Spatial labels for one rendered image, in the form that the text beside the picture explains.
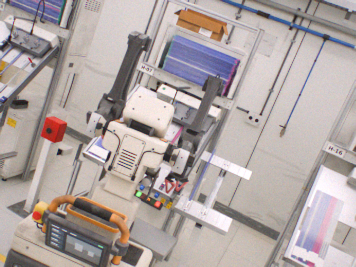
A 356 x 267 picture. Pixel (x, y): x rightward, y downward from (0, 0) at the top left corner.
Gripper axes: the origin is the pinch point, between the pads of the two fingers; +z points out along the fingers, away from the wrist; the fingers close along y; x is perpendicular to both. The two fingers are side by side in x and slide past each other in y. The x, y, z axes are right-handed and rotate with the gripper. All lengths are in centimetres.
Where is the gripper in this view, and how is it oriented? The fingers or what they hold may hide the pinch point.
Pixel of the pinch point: (172, 190)
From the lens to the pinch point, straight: 217.2
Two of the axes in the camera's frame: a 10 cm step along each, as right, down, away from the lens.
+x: 7.7, 4.4, -4.7
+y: -5.3, 0.1, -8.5
